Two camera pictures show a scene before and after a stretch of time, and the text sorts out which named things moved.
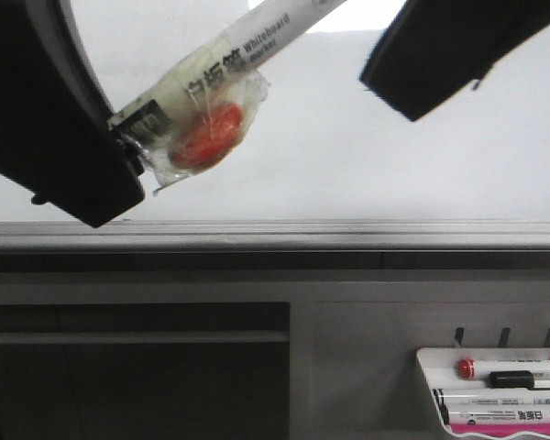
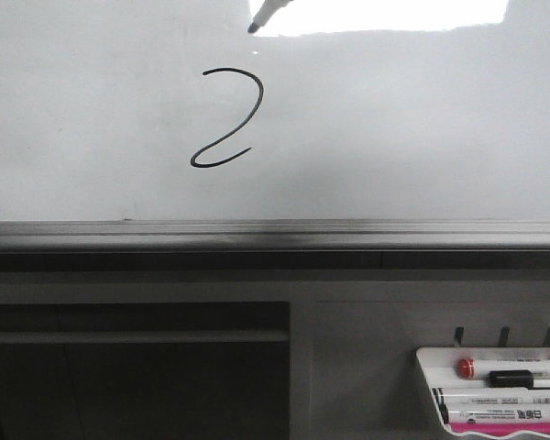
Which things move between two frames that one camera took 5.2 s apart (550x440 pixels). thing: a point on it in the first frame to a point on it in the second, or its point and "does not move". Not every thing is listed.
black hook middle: [503, 338] does not move
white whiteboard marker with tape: [192, 120] to [267, 12]
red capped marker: [540, 370] does not move
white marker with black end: [456, 396] does not move
